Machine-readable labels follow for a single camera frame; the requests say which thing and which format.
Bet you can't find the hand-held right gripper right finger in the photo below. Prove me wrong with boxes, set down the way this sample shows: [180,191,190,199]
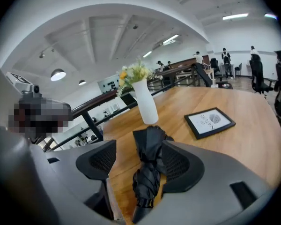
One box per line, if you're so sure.
[135,140,276,225]

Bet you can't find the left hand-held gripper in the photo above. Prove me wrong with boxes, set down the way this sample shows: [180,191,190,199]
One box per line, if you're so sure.
[0,52,74,225]

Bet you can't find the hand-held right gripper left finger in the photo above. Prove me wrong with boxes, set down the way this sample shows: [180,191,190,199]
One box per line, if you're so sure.
[30,139,118,220]

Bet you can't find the black umbrella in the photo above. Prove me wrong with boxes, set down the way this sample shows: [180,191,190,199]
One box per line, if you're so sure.
[132,125,176,225]

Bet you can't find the wooden table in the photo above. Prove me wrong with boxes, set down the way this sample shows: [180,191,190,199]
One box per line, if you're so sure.
[103,86,281,225]

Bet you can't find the dark metal railing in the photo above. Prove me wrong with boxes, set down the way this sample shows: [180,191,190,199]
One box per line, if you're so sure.
[42,63,213,153]

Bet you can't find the white vase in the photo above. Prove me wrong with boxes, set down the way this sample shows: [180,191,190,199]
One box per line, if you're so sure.
[131,79,159,125]

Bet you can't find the yellow and white flowers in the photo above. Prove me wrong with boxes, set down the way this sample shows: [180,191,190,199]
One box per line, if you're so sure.
[116,57,155,97]

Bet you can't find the black picture frame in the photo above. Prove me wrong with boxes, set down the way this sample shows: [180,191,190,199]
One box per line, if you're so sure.
[184,106,237,140]

